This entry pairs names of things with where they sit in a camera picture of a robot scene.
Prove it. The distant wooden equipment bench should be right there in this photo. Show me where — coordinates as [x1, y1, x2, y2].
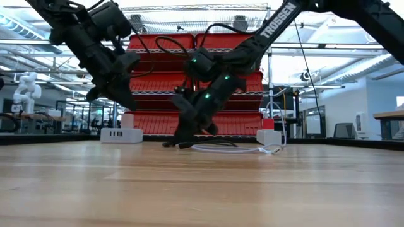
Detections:
[0, 112, 67, 135]

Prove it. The black metal table frame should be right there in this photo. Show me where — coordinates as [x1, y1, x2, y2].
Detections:
[0, 132, 404, 151]

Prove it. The hanging black cable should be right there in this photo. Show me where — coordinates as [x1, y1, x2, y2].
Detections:
[293, 18, 326, 138]

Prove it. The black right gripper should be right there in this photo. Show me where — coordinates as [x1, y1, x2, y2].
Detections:
[172, 73, 248, 146]

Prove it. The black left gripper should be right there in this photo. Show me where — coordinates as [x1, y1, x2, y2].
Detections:
[78, 46, 142, 111]

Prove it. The white USB cable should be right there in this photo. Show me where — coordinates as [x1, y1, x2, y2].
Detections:
[190, 100, 288, 156]

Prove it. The black USB cable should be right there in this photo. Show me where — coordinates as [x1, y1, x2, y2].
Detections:
[162, 139, 239, 150]

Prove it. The white wall dispenser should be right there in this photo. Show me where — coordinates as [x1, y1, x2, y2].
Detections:
[355, 112, 367, 134]

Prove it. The red USB charger plug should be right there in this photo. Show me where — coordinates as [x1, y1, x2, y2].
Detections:
[261, 117, 276, 131]

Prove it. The long white power strip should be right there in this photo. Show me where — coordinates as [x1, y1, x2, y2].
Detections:
[256, 129, 283, 147]

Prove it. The white square USB power hub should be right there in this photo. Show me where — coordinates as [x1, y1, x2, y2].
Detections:
[100, 127, 144, 144]

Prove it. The wooden table with dark legs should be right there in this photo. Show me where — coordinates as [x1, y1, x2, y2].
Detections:
[372, 110, 404, 141]

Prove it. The yellow cable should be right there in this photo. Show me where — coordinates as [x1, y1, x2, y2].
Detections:
[282, 91, 288, 122]

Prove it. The dark monitor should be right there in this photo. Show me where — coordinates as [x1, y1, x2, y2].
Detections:
[333, 122, 358, 140]

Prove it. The red plastic storage bin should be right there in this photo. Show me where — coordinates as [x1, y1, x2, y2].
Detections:
[195, 32, 264, 74]
[194, 71, 264, 111]
[132, 110, 190, 136]
[127, 33, 196, 72]
[193, 110, 263, 136]
[129, 71, 194, 110]

